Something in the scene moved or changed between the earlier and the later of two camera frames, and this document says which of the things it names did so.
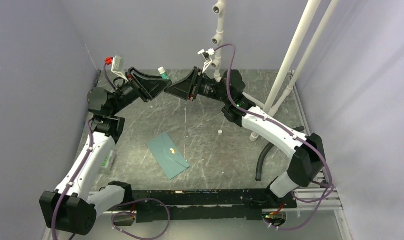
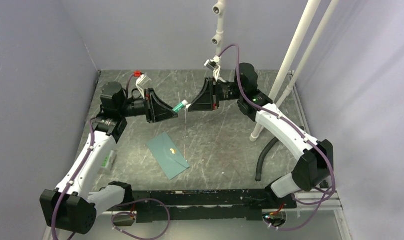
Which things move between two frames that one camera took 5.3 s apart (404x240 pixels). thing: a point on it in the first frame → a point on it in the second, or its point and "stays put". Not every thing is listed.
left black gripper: (148, 87) → (156, 109)
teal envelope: (171, 158) stays put
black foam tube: (258, 167) stays put
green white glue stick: (162, 72) → (179, 106)
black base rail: (205, 205) stays put
